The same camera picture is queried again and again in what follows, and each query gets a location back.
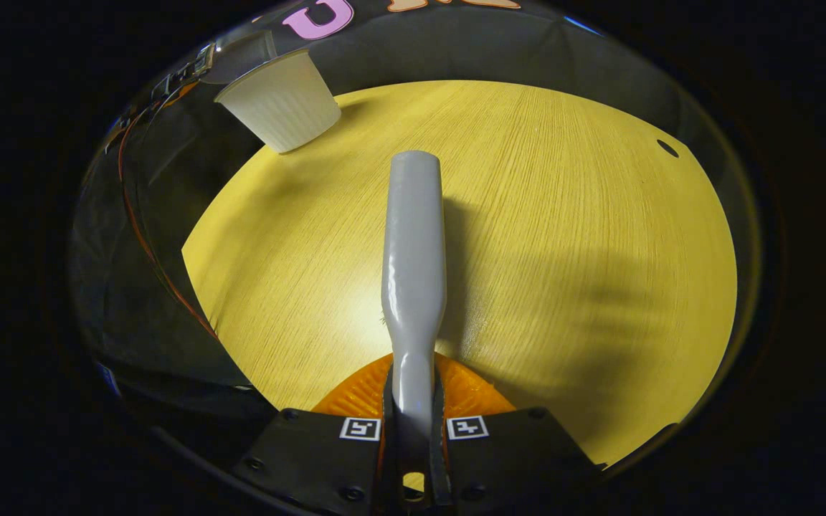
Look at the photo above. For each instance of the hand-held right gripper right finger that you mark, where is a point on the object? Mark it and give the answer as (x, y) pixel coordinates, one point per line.
(513, 459)

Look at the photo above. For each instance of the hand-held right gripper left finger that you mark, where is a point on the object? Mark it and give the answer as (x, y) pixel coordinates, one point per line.
(312, 459)

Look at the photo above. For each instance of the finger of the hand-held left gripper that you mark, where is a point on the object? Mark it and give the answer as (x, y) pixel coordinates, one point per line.
(178, 84)
(205, 59)

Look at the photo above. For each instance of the white ribbed garbage bin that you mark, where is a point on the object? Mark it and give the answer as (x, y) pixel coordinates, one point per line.
(284, 104)

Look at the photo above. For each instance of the small grey broom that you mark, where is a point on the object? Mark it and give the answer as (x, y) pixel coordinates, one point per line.
(413, 251)

